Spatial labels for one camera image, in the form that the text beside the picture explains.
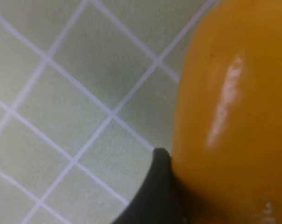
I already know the yellow mango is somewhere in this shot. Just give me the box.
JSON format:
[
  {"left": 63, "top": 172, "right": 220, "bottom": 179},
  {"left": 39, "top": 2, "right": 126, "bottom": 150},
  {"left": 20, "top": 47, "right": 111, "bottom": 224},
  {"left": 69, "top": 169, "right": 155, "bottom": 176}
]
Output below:
[{"left": 171, "top": 0, "right": 282, "bottom": 224}]

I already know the green checked tablecloth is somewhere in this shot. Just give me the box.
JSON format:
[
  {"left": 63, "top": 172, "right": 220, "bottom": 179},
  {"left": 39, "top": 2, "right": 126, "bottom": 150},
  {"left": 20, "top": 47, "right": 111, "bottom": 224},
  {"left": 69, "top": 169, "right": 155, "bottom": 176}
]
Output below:
[{"left": 0, "top": 0, "right": 282, "bottom": 224}]

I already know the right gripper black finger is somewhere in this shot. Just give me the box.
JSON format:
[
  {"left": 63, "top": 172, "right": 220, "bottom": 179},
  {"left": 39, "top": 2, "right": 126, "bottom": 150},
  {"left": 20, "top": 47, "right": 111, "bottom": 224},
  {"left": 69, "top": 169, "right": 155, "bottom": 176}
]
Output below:
[{"left": 110, "top": 147, "right": 193, "bottom": 224}]

